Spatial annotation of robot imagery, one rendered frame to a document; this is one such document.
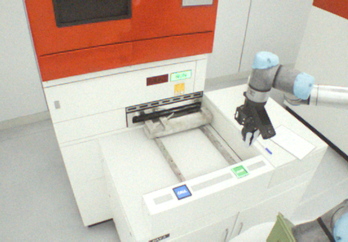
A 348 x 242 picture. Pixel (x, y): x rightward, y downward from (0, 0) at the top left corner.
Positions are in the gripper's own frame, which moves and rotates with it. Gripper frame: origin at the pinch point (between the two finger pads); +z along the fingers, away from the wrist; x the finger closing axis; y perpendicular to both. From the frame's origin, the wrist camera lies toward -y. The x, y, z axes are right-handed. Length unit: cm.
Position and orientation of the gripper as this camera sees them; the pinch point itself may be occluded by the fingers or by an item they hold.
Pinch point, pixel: (248, 146)
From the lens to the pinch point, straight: 105.7
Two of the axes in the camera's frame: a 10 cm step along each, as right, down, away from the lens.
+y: -4.2, -5.7, 7.1
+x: -9.1, 2.2, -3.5
